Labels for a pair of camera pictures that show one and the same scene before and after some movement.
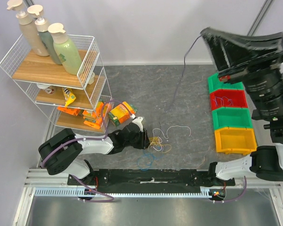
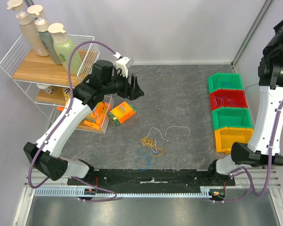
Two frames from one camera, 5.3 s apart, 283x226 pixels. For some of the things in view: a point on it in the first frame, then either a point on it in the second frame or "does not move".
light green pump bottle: (64, 50) does not move
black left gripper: (144, 141) → (131, 92)
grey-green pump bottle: (41, 26) does not move
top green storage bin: (214, 84) does not move
